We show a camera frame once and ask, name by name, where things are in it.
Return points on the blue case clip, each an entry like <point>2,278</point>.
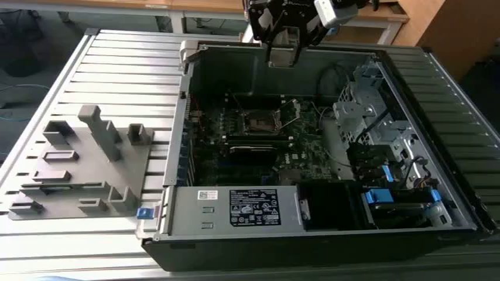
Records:
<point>144,213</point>

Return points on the wooden cabinet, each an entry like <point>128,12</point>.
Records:
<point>460,35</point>

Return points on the CPU socket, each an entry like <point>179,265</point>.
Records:
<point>259,121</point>

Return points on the silver cage screw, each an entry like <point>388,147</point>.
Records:
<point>367,110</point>

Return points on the metal drive cage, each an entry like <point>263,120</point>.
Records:
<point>351,112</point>

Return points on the blue disk bay latch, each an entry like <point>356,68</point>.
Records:
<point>434,196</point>
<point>387,174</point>

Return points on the black plastic disk bay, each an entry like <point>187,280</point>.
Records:
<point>371,158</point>

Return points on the grey parts rack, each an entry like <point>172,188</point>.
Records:
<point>90,175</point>

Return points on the blue expansion slot retainer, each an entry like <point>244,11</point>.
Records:
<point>182,169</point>

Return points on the black RAM slot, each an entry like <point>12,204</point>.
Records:
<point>254,136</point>

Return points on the grey power supply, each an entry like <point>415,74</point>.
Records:
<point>195,216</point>

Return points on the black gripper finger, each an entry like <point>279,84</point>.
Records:
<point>308,38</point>
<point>268,44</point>

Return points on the black graphics card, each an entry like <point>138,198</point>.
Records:
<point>252,156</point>

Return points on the wooden desk white frame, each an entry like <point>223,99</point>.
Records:
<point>379,16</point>
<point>78,2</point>

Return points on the black bin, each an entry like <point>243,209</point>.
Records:
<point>22,64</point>

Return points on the black PC case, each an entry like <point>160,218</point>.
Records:
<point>274,254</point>

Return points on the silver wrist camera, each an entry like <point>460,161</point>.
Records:
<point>332,14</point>

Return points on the chipset heat sink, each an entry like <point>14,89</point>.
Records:
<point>290,176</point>

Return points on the green motherboard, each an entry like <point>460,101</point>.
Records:
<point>308,146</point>

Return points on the CPU with silver top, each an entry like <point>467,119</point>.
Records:
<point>282,57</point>

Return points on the blue disk carrier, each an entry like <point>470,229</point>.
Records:
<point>378,196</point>

